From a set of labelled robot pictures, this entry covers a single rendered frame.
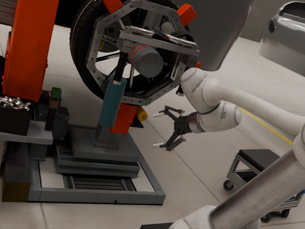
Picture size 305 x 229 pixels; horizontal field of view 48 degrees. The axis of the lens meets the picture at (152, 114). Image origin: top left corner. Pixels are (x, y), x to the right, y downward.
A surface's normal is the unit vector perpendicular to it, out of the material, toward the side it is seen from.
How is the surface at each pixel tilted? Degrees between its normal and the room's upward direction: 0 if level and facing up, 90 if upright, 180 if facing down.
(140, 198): 90
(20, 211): 0
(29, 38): 90
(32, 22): 90
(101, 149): 0
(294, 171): 98
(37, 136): 0
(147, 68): 90
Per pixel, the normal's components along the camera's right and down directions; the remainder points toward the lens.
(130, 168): 0.34, 0.43
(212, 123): -0.39, 0.64
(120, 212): 0.30, -0.89
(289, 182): -0.50, 0.38
